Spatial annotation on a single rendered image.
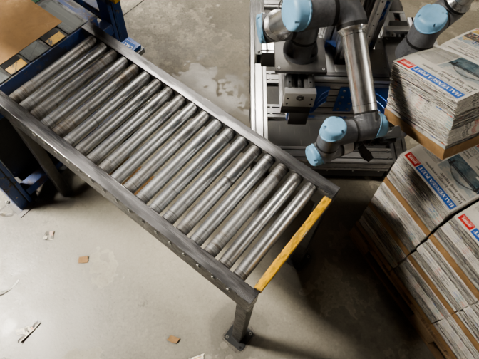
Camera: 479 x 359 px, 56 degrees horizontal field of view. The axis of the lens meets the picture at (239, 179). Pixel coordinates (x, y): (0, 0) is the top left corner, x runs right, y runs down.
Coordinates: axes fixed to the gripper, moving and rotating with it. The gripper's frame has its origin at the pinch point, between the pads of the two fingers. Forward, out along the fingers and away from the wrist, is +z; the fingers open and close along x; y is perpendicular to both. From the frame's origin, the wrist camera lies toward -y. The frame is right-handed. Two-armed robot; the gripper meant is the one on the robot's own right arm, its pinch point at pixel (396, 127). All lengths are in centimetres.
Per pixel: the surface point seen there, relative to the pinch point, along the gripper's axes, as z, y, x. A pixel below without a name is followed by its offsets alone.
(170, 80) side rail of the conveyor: -61, 8, 69
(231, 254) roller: -70, -21, -6
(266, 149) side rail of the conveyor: -39.8, -9.2, 24.6
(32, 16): -105, 29, 124
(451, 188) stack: 13.5, -22.5, -17.7
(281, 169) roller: -38.7, -12.9, 15.1
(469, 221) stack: 10.9, -27.4, -30.3
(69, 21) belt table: -90, 26, 115
